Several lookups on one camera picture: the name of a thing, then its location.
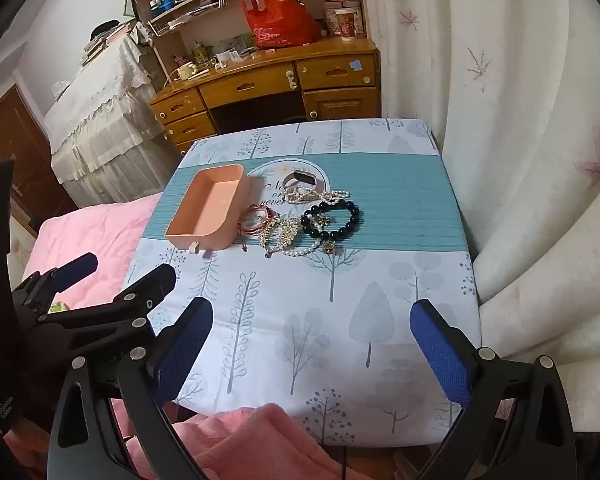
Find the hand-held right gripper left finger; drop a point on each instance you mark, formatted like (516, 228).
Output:
(185, 355)

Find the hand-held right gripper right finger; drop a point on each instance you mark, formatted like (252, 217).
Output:
(440, 355)

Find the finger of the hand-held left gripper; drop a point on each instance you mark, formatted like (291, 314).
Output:
(75, 267)
(145, 287)

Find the pink plastic tray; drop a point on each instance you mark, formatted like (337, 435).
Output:
(205, 205)

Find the pink smart band watch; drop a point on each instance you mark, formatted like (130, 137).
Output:
(305, 178)

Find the pink blanket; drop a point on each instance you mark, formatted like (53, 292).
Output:
(80, 230)

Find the small green object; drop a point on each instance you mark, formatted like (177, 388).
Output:
(57, 306)

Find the brown wooden door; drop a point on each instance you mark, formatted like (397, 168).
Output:
(15, 160)

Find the white lace furniture cover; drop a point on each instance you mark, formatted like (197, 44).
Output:
(100, 110)

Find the wooden desk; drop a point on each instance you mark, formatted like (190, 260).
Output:
(260, 82)

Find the white leaf print curtain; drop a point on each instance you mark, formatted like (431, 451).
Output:
(520, 110)

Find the red plastic bag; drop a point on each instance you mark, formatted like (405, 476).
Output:
(280, 20)

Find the pale floral cup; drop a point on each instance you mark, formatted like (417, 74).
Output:
(331, 22)

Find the red patterned paper cup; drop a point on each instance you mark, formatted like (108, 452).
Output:
(345, 24)

